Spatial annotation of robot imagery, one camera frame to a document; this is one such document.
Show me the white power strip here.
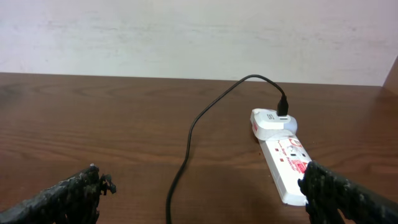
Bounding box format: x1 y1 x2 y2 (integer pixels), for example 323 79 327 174
250 108 313 207

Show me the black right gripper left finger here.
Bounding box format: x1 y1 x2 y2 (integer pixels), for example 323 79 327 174
1 164 116 224

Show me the white USB charger adapter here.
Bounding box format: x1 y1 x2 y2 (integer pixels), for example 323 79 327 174
250 108 297 141

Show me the black charging cable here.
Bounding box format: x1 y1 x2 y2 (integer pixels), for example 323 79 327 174
165 74 289 224

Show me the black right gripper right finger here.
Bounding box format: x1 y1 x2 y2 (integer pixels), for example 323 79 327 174
298 161 397 224

